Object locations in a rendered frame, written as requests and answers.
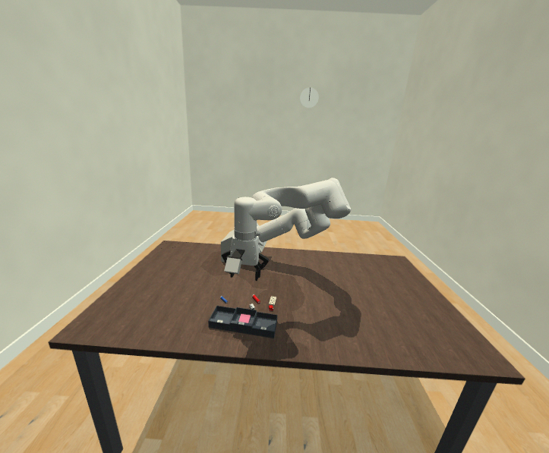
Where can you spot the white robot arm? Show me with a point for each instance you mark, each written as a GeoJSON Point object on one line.
{"type": "Point", "coordinates": [313, 205]}

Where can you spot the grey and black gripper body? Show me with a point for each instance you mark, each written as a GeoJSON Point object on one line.
{"type": "Point", "coordinates": [252, 250]}

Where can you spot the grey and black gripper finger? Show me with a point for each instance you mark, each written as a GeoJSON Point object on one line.
{"type": "Point", "coordinates": [224, 256]}
{"type": "Point", "coordinates": [260, 266]}

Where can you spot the grey rack of bins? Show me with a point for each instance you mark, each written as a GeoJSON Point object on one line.
{"type": "Point", "coordinates": [227, 318]}

